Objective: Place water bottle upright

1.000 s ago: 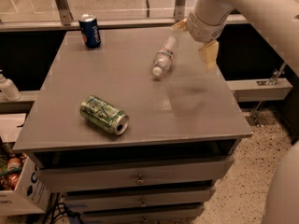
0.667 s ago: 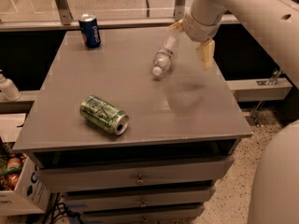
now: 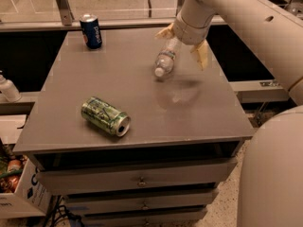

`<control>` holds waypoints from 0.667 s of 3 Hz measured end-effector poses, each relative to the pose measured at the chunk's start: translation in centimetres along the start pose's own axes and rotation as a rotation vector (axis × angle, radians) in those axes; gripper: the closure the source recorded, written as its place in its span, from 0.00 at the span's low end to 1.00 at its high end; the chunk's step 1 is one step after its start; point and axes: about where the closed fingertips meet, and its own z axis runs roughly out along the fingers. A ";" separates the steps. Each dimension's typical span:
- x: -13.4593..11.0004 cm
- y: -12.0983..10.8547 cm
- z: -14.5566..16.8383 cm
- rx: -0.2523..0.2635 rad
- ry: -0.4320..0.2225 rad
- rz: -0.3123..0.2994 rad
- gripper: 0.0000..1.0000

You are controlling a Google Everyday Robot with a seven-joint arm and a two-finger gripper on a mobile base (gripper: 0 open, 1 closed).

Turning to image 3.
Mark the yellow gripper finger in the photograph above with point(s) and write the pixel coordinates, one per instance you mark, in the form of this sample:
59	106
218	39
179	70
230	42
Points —
199	53
165	33

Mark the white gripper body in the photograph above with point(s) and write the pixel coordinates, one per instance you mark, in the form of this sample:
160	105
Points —
188	32

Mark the clear plastic water bottle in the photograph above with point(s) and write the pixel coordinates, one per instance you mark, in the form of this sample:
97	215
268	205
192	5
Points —
166	58

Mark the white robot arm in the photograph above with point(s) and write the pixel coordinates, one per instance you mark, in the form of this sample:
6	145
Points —
271	182

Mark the white spray bottle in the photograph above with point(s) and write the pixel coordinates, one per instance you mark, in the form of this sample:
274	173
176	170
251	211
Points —
8	89

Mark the blue Pepsi can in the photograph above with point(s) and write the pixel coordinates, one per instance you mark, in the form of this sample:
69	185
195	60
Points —
90	31

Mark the grey drawer cabinet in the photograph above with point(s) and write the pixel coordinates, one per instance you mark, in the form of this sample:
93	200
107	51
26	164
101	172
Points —
191	116

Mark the green soda can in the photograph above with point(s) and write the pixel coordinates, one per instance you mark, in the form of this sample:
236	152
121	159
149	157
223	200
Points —
105	116

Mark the top grey drawer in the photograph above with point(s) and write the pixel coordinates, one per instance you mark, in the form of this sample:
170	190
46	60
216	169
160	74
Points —
93	180

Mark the grey drawer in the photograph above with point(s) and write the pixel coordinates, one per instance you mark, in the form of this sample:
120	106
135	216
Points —
93	180
145	219
142	201

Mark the middle grey drawer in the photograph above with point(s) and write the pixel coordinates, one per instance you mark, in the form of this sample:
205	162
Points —
142	201

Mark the bottom grey drawer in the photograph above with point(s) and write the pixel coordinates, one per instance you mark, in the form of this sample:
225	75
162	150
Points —
145	219

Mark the white cardboard box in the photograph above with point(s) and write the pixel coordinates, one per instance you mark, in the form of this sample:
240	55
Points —
30	198

